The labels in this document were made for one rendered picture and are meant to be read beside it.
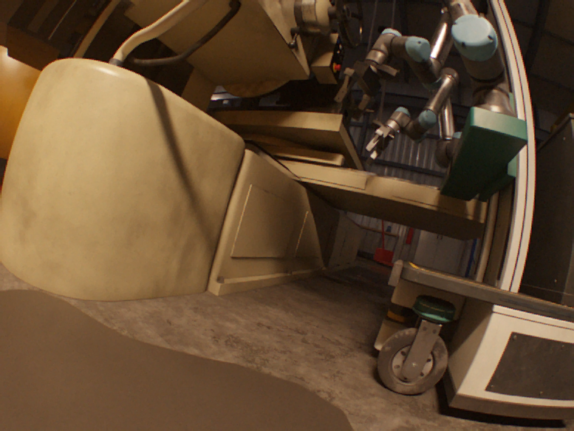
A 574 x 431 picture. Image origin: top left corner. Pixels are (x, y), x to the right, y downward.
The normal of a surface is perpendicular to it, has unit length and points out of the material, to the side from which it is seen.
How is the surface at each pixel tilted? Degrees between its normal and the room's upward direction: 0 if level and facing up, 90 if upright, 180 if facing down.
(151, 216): 90
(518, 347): 90
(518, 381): 90
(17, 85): 90
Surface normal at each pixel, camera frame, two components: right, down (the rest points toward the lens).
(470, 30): -0.77, -0.11
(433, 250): -0.42, -0.15
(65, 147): 0.44, 0.10
